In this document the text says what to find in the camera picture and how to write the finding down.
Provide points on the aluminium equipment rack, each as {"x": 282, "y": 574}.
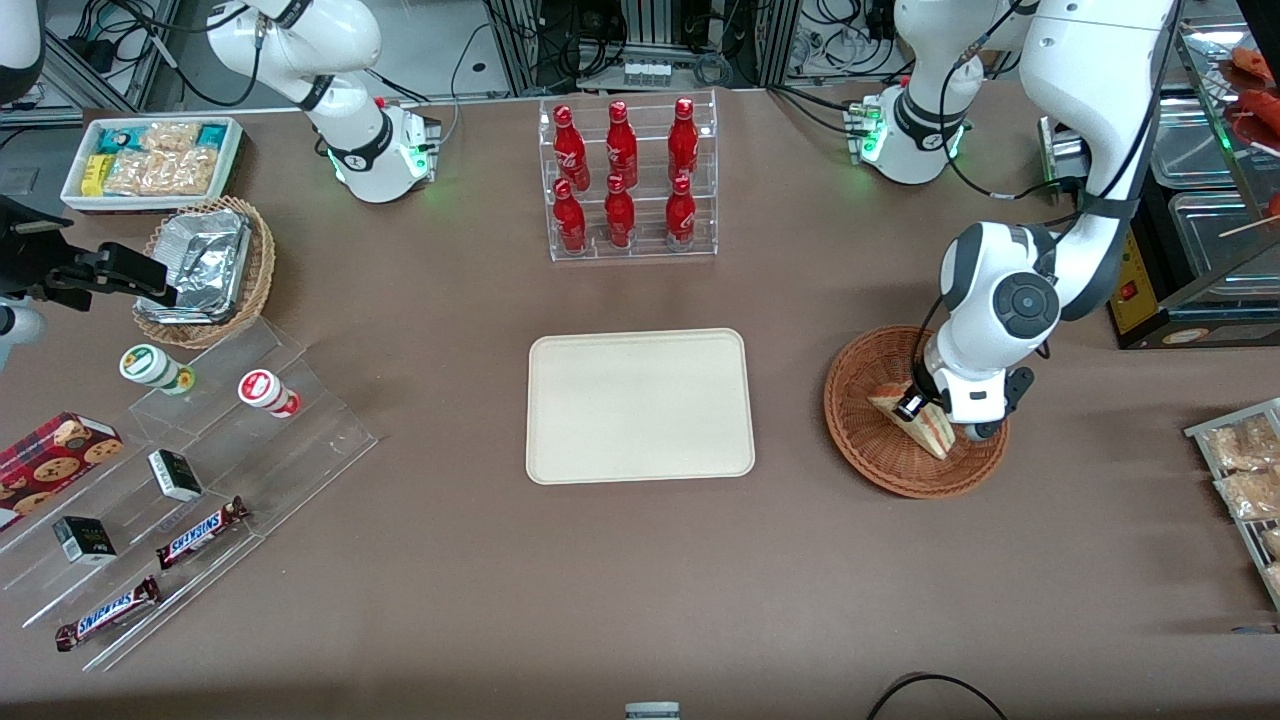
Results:
{"x": 520, "y": 50}

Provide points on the black food warmer cabinet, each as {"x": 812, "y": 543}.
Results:
{"x": 1200, "y": 330}

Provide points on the small clear cracker bag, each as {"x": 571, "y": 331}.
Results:
{"x": 170, "y": 135}

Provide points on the red lid white cup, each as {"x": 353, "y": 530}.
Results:
{"x": 262, "y": 388}

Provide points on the clear acrylic bottle rack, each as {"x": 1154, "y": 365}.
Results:
{"x": 645, "y": 255}

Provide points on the white snack bin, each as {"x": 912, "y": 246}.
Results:
{"x": 75, "y": 185}

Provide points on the large clear cracker bag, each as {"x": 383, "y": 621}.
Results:
{"x": 160, "y": 172}

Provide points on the green lid white cup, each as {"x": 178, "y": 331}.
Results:
{"x": 148, "y": 365}

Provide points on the clear acrylic stepped stand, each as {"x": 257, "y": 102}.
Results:
{"x": 300, "y": 440}

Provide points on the cream rectangular tray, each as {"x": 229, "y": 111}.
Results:
{"x": 640, "y": 405}

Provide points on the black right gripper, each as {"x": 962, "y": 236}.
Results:
{"x": 35, "y": 262}

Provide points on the small black box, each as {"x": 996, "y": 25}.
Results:
{"x": 175, "y": 475}
{"x": 85, "y": 540}

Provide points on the bagged pastry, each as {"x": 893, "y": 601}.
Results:
{"x": 1245, "y": 445}
{"x": 1250, "y": 495}

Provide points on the oval tan wicker basket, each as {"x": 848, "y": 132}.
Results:
{"x": 258, "y": 270}

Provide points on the silver foil container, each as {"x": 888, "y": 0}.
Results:
{"x": 200, "y": 265}

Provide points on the gray left wrist camera mount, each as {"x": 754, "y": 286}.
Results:
{"x": 1020, "y": 388}

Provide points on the round brown wicker basket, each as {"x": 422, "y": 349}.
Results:
{"x": 880, "y": 465}

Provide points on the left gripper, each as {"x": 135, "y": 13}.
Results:
{"x": 921, "y": 391}

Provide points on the small gray device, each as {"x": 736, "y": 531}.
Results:
{"x": 652, "y": 711}

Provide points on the triangular sandwich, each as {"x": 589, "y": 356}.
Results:
{"x": 935, "y": 440}

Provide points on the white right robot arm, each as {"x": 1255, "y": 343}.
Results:
{"x": 350, "y": 40}

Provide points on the orange sausage on skewer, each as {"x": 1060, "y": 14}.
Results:
{"x": 1258, "y": 65}
{"x": 1265, "y": 105}

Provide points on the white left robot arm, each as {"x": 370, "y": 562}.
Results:
{"x": 1090, "y": 60}

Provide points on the red cookie box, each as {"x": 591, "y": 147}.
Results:
{"x": 50, "y": 460}

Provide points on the brown Snickers bar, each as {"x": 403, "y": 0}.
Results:
{"x": 105, "y": 613}
{"x": 200, "y": 532}

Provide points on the teal snack packet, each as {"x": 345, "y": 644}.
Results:
{"x": 120, "y": 140}

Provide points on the white power strip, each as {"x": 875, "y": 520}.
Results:
{"x": 645, "y": 72}

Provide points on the yellow snack packet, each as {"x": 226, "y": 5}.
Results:
{"x": 94, "y": 175}

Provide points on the steel warmer pan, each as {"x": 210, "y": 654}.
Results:
{"x": 1200, "y": 225}
{"x": 1190, "y": 150}

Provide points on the red cola bottle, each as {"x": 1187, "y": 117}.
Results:
{"x": 569, "y": 220}
{"x": 619, "y": 215}
{"x": 621, "y": 145}
{"x": 683, "y": 140}
{"x": 570, "y": 150}
{"x": 680, "y": 215}

